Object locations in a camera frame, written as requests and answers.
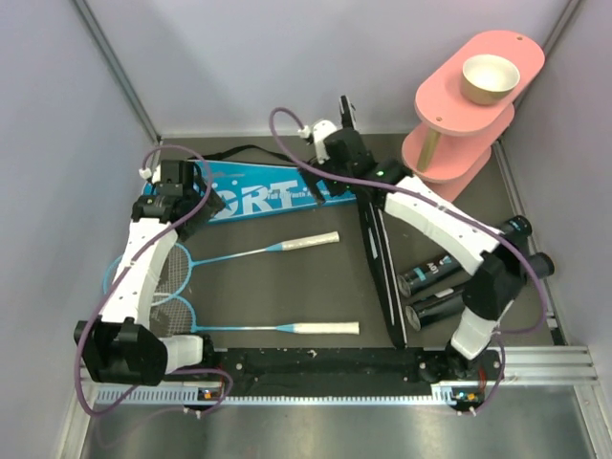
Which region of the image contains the blue sport racket bag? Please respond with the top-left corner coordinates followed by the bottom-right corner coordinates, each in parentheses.
top-left (190, 145), bottom-right (358, 227)

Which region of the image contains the black sport racket bag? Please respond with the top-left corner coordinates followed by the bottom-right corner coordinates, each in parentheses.
top-left (338, 94), bottom-right (409, 350)

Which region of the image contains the black shuttlecock tube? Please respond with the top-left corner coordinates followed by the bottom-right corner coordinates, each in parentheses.
top-left (404, 252), bottom-right (556, 331)
top-left (397, 215), bottom-right (535, 297)

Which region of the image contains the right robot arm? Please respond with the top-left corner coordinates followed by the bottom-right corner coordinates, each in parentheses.
top-left (298, 125), bottom-right (535, 379)

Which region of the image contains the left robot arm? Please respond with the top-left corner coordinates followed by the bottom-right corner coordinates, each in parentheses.
top-left (74, 160), bottom-right (225, 386)

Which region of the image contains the blue badminton racket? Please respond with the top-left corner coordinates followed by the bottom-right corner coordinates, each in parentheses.
top-left (102, 230), bottom-right (341, 297)

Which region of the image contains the white badminton racket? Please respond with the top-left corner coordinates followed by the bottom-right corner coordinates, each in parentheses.
top-left (150, 296), bottom-right (361, 336)

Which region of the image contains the pink three-tier shelf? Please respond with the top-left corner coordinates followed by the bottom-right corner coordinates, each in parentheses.
top-left (402, 31), bottom-right (545, 202)

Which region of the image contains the gold white bowl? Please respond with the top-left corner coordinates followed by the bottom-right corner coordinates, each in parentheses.
top-left (460, 54), bottom-right (520, 106)

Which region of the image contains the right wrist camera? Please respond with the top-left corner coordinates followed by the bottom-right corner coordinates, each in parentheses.
top-left (298, 120), bottom-right (338, 164)

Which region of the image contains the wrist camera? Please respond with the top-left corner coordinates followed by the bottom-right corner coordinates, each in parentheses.
top-left (139, 166), bottom-right (161, 184)
top-left (298, 120), bottom-right (338, 164)

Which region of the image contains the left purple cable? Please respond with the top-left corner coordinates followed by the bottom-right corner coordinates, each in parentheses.
top-left (75, 145), bottom-right (234, 418)

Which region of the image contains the purple cable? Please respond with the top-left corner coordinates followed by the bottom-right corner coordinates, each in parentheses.
top-left (75, 145), bottom-right (234, 418)
top-left (269, 107), bottom-right (547, 335)

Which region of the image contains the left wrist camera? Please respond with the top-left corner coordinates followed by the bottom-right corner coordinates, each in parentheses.
top-left (139, 166), bottom-right (161, 184)

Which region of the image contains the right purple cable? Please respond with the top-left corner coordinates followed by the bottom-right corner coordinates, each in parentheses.
top-left (269, 107), bottom-right (547, 335)

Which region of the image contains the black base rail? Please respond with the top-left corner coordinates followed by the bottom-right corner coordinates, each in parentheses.
top-left (95, 346), bottom-right (503, 412)

